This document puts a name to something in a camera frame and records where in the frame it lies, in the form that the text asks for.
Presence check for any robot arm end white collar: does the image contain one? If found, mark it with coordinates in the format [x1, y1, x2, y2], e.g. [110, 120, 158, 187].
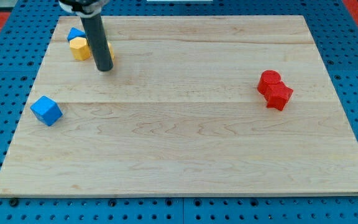
[58, 0, 110, 18]

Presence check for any red star block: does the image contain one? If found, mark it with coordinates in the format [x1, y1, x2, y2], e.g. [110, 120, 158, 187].
[264, 82, 293, 111]

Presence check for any light wooden board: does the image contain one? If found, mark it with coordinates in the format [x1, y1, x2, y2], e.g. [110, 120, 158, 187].
[0, 16, 358, 198]

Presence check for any yellow block behind rod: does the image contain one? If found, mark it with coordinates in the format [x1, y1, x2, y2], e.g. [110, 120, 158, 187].
[108, 42, 114, 62]

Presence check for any red cylinder block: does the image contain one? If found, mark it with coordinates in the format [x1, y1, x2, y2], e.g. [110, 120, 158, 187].
[257, 70, 282, 95]

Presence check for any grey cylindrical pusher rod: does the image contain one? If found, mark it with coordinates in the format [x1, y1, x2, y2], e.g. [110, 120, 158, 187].
[81, 14, 114, 72]

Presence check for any yellow pentagon block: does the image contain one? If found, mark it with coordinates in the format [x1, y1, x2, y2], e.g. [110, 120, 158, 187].
[69, 37, 91, 61]

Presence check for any blue triangular block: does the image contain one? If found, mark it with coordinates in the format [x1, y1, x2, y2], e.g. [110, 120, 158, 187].
[67, 27, 86, 42]

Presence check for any blue cube block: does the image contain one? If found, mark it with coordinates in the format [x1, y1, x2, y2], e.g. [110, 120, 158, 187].
[30, 96, 63, 126]

